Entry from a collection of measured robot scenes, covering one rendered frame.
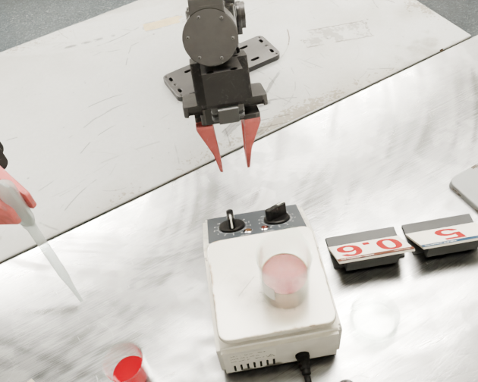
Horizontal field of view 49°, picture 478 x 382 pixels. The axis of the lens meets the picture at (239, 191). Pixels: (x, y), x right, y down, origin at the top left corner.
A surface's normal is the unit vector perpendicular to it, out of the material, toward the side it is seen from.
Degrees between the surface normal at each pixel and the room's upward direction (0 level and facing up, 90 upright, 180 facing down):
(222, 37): 64
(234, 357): 90
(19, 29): 0
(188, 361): 0
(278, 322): 0
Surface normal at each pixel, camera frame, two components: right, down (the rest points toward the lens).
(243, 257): -0.09, -0.63
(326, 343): 0.14, 0.76
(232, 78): 0.09, 0.41
